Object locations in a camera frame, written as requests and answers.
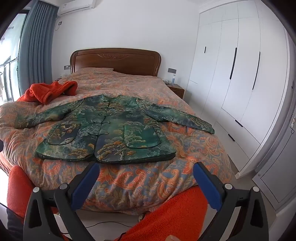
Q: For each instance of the white wardrobe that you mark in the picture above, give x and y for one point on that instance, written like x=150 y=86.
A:
x=240 y=76

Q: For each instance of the green printed padded jacket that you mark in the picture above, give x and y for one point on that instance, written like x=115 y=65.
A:
x=111 y=129

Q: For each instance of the person's dark top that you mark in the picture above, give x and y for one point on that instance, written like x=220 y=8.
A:
x=14 y=224

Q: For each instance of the grey door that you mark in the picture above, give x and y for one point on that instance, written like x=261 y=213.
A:
x=277 y=169

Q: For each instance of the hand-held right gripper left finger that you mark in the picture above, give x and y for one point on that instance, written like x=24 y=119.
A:
x=85 y=186

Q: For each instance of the paisley pillow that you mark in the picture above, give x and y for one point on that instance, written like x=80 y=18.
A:
x=94 y=70

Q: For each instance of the wooden nightstand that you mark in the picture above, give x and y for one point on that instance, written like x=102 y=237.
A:
x=177 y=90

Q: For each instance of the white air conditioner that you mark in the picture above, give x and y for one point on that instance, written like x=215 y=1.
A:
x=76 y=6

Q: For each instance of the window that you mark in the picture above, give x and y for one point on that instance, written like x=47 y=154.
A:
x=10 y=62

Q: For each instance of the grey wall switch plate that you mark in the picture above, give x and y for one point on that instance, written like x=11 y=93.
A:
x=172 y=70

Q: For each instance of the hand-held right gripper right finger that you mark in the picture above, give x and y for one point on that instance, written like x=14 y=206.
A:
x=208 y=187

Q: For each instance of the wooden headboard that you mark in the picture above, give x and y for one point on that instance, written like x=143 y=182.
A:
x=115 y=60

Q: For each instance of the orange fleece garment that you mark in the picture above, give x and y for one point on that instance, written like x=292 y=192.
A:
x=49 y=91

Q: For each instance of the orange paisley quilt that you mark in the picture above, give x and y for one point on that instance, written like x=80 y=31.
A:
x=129 y=183

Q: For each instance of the small clear bottle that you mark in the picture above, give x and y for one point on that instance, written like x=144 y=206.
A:
x=173 y=79

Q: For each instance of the grey-blue curtain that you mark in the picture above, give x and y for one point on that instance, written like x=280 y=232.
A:
x=37 y=51

